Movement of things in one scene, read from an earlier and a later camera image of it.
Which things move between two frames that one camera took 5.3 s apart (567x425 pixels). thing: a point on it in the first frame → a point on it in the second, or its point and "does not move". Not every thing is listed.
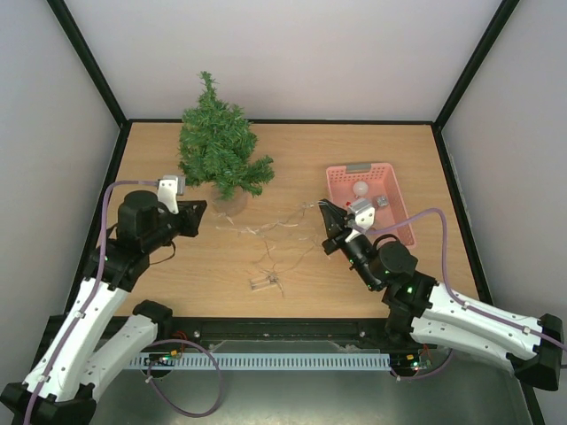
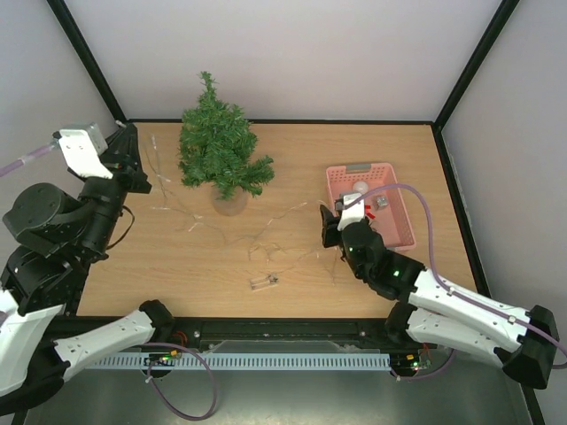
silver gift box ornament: (383, 200) does not move
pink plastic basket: (377, 183) does not move
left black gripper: (191, 222) → (131, 166)
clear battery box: (261, 283) does not move
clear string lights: (287, 245) → (266, 280)
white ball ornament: (360, 188) does not move
